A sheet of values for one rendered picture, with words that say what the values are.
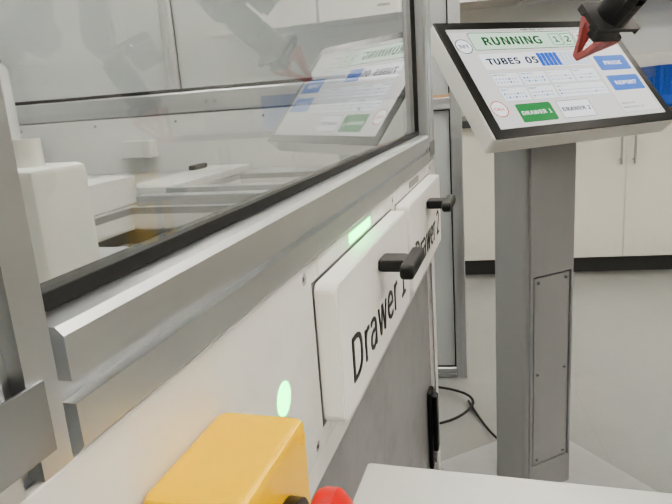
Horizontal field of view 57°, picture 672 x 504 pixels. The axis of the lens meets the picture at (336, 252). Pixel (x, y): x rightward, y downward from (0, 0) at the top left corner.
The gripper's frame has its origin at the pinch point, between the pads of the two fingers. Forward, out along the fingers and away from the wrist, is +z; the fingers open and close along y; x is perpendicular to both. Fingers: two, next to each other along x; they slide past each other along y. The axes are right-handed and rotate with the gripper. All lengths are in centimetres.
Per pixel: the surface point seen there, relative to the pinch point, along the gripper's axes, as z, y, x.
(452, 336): 131, -39, 15
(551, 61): 15.0, -13.3, -12.2
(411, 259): -19, 65, 40
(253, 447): -36, 87, 54
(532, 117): 14.9, 1.2, 2.1
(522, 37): 15.1, -9.4, -19.6
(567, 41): 15.0, -21.9, -17.8
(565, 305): 51, -18, 33
